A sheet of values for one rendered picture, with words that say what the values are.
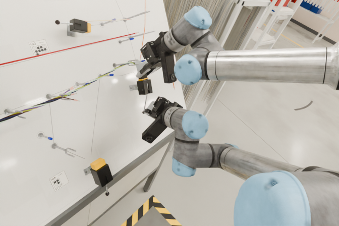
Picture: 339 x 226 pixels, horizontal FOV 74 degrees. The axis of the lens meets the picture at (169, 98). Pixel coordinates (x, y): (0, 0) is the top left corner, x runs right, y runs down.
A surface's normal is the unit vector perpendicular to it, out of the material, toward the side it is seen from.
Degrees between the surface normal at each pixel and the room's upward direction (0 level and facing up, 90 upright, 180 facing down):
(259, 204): 88
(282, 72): 93
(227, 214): 0
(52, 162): 52
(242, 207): 88
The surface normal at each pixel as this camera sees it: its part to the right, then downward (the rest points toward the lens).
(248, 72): -0.47, 0.53
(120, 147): 0.75, 0.02
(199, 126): 0.48, 0.10
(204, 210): 0.29, -0.73
